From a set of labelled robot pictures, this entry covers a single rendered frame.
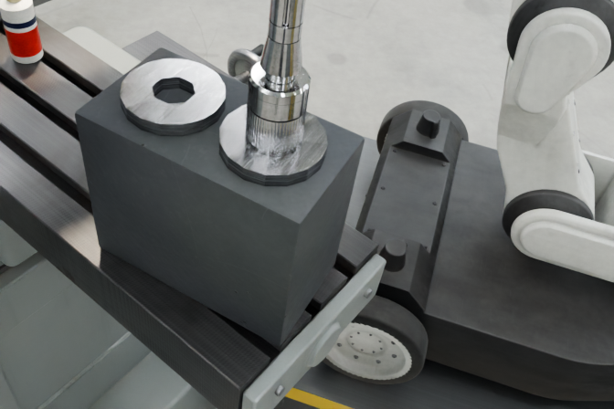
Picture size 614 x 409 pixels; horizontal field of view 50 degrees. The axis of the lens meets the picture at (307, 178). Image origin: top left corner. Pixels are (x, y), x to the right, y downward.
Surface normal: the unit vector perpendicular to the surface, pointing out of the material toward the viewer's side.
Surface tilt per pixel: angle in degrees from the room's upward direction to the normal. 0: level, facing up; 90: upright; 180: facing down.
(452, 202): 0
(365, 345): 90
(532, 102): 90
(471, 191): 0
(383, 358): 90
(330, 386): 0
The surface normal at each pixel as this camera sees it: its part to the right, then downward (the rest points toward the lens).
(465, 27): 0.11, -0.69
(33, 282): 0.78, 0.51
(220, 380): -0.62, 0.52
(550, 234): -0.29, 0.67
